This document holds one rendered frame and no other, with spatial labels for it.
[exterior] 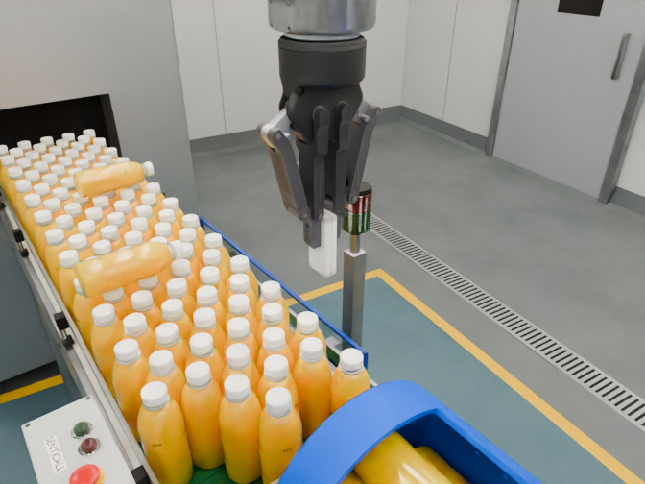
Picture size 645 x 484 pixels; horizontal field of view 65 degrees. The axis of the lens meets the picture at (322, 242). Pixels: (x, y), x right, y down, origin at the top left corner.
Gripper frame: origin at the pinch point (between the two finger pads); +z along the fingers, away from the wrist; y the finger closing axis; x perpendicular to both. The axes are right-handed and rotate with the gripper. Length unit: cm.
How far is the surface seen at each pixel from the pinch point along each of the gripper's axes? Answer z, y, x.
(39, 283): 53, 19, -102
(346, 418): 20.0, 1.4, 6.1
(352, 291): 43, -36, -36
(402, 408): 19.8, -4.7, 9.2
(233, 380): 32.4, 3.5, -18.4
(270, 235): 143, -127, -224
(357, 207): 21, -36, -35
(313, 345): 32.5, -11.4, -17.4
